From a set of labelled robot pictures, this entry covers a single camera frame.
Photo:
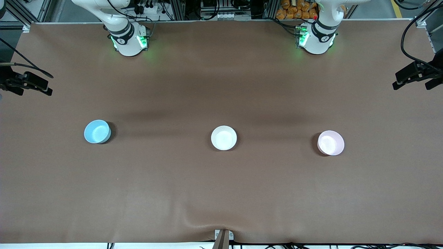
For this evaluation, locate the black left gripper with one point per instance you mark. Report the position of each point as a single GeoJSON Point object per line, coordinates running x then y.
{"type": "Point", "coordinates": [434, 67]}

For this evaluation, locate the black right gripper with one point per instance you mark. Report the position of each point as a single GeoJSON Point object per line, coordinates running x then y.
{"type": "Point", "coordinates": [7, 80]}

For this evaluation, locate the blue plastic bowl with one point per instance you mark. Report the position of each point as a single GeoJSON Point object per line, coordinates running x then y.
{"type": "Point", "coordinates": [97, 132]}

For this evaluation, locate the pink plastic bowl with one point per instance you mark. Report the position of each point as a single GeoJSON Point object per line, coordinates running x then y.
{"type": "Point", "coordinates": [331, 143]}

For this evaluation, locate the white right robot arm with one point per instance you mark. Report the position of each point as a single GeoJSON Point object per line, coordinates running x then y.
{"type": "Point", "coordinates": [126, 43]}

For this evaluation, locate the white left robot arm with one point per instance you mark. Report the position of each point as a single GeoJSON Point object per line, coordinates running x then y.
{"type": "Point", "coordinates": [316, 43]}

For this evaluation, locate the white plastic bowl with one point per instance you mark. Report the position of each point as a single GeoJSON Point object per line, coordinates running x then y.
{"type": "Point", "coordinates": [224, 138]}

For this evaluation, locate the pile of orange packets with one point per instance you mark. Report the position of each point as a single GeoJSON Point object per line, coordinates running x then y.
{"type": "Point", "coordinates": [296, 9]}

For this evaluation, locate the white power strip with plugs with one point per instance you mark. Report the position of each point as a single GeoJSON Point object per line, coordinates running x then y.
{"type": "Point", "coordinates": [148, 8]}

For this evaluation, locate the white socket strip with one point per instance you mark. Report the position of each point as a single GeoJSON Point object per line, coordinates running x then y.
{"type": "Point", "coordinates": [226, 15]}

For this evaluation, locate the brown table mat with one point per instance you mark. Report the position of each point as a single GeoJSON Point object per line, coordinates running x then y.
{"type": "Point", "coordinates": [221, 193]}

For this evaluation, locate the aluminium frame profile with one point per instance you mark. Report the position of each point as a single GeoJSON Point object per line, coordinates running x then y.
{"type": "Point", "coordinates": [177, 9]}
{"type": "Point", "coordinates": [270, 8]}

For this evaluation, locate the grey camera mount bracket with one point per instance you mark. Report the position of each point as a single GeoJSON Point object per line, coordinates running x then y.
{"type": "Point", "coordinates": [223, 238]}

